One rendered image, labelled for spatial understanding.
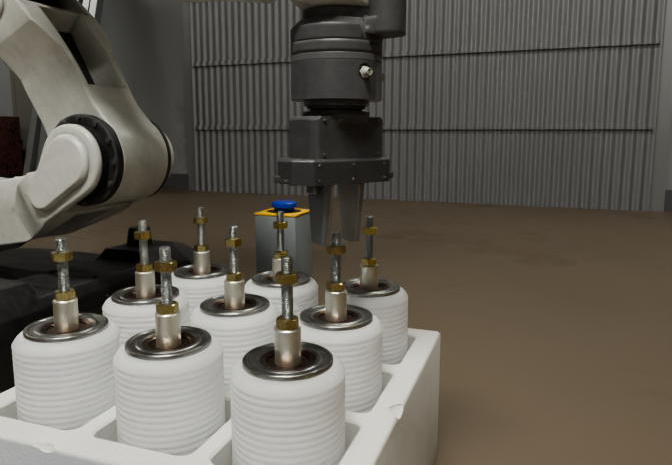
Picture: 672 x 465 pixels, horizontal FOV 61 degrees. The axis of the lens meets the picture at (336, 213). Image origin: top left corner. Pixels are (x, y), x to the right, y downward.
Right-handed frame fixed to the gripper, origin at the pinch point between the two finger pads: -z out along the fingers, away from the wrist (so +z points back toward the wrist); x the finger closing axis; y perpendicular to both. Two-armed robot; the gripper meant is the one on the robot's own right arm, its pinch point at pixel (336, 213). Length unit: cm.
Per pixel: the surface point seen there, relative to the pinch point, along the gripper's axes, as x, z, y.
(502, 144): -249, 0, -170
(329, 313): 1.0, -10.1, 0.3
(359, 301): -6.3, -11.3, -3.9
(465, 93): -237, 31, -189
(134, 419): 20.4, -15.9, -0.7
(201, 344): 14.4, -10.6, -0.4
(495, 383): -46, -36, -14
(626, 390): -62, -36, 1
